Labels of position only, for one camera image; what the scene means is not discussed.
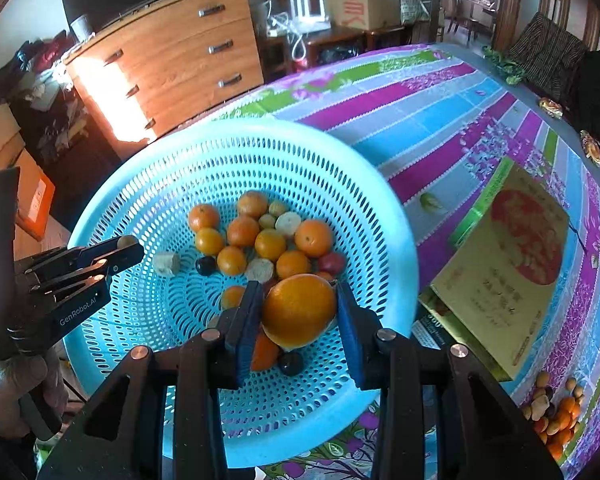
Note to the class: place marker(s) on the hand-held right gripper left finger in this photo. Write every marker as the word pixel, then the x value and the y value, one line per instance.
pixel 250 340

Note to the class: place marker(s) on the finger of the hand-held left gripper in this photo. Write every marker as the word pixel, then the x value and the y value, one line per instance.
pixel 70 255
pixel 120 261

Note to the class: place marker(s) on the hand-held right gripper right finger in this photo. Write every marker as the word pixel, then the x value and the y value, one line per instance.
pixel 352 345

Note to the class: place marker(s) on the cream banana chunk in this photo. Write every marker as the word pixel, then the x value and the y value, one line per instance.
pixel 259 270
pixel 166 263
pixel 127 241

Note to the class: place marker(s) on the dark purple plum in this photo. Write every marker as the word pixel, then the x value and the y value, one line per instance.
pixel 205 265
pixel 291 363

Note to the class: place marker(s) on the large orange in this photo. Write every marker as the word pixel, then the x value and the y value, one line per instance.
pixel 300 310

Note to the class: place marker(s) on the red tomato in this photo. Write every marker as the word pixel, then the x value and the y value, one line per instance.
pixel 332 262

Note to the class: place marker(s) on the group of oranges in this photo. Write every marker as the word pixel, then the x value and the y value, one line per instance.
pixel 313 237

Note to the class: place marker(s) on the small tan apricot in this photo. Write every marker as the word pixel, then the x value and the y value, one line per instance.
pixel 266 221
pixel 277 207

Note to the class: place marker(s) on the beige bun piece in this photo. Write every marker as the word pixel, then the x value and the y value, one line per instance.
pixel 288 222

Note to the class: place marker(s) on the light blue plastic colander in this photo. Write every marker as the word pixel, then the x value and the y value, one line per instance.
pixel 280 160

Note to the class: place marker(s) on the pile of tan apricots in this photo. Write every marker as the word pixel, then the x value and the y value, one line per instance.
pixel 542 379

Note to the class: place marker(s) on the pile of oranges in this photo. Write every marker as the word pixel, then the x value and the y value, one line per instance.
pixel 565 405

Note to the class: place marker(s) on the person's left hand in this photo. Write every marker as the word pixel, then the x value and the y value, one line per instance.
pixel 5 390

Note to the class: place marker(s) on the cardboard box orange label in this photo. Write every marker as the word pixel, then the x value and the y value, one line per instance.
pixel 35 195

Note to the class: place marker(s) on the black product box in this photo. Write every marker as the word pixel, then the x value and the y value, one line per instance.
pixel 430 334

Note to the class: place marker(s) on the brown cardboard box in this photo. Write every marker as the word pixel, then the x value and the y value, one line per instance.
pixel 0 140

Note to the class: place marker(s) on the cluttered clothes heap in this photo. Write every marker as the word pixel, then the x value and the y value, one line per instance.
pixel 40 70

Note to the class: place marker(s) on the flat yellow cardboard box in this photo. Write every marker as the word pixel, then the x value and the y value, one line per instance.
pixel 505 260

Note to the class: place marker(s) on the white cup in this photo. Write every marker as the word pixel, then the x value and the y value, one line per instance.
pixel 81 27

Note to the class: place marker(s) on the wooden dresser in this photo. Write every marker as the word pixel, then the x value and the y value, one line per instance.
pixel 180 60

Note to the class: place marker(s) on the floral striped bedsheet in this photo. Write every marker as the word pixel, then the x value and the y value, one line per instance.
pixel 430 110

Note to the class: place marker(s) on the dark wooden desk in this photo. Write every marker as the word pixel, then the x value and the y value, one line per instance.
pixel 340 40

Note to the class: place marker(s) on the yellow snack packet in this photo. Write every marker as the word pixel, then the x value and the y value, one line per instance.
pixel 551 107
pixel 597 147

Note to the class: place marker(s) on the white router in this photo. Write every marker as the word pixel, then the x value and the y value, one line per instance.
pixel 307 15

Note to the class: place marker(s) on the green crinkled bag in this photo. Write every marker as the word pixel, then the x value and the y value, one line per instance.
pixel 505 65

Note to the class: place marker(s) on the cardboard box red symbol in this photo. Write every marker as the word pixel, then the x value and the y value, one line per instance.
pixel 360 5

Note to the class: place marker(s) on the wooden chair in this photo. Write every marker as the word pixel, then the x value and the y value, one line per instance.
pixel 460 20

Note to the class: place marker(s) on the patterned shopping bag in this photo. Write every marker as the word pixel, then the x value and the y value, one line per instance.
pixel 414 2

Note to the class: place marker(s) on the brown plaid garment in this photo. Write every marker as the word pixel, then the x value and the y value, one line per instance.
pixel 545 55

